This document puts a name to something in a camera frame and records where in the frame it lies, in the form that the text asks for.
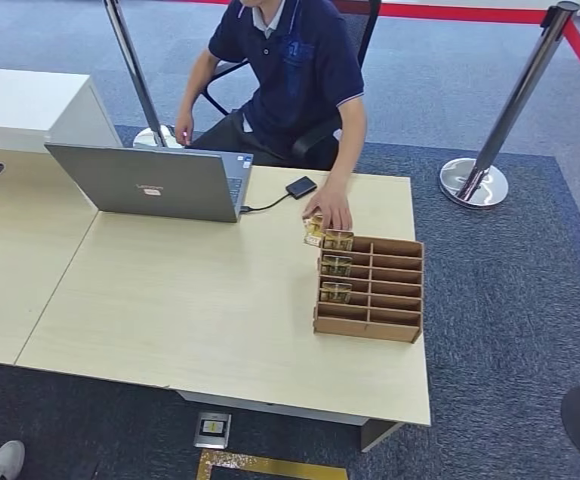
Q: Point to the person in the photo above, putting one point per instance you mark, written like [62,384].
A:
[294,73]

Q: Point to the black external drive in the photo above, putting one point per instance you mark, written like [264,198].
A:
[300,187]

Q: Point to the person's right hand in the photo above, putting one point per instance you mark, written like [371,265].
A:
[183,127]

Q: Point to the grey laptop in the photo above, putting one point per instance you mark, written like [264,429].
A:
[140,182]

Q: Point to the person's left forearm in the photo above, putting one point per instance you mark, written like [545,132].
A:
[351,142]

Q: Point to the silver floor socket box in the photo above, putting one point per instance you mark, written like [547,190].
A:
[212,429]

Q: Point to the chrome stanchion post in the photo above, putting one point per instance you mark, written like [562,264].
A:
[134,73]
[520,93]

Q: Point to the white cabinet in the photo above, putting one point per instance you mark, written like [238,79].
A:
[20,99]

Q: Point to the grey shoe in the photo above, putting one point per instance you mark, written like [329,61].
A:
[6,460]

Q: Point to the white desk frame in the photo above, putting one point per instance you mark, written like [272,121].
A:
[374,436]

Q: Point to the brown wooden card organizer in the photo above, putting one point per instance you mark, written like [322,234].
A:
[370,328]

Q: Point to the gold patterned card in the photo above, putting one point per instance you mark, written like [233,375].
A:
[338,240]
[336,265]
[335,292]
[313,232]

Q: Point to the person's right forearm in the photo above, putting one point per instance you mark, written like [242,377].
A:
[194,79]

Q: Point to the person's left hand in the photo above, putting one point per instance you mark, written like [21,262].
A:
[337,206]

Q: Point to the black office chair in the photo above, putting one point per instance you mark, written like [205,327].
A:
[373,23]

